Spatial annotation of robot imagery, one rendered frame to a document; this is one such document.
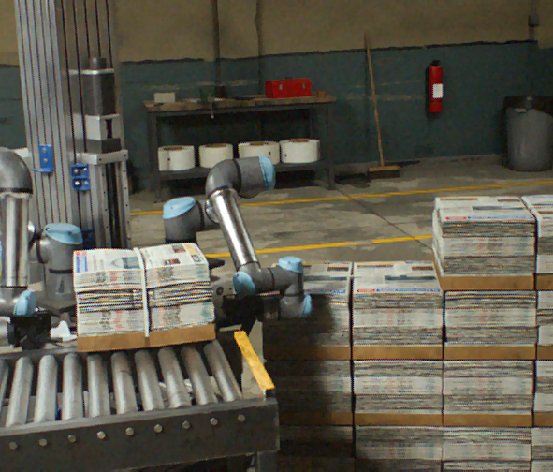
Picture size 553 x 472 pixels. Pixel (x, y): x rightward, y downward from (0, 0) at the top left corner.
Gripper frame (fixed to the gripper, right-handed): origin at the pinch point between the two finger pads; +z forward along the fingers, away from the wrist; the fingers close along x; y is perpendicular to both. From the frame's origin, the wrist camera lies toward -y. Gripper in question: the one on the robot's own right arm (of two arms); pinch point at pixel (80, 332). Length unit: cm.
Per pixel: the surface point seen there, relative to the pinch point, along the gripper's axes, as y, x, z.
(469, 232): 22, -9, 119
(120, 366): -1.3, -32.6, 10.5
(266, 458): -17, -66, 43
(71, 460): -11, -67, -3
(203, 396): -3, -58, 29
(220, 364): -2, -39, 36
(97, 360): -0.9, -26.0, 4.7
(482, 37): 100, 665, 427
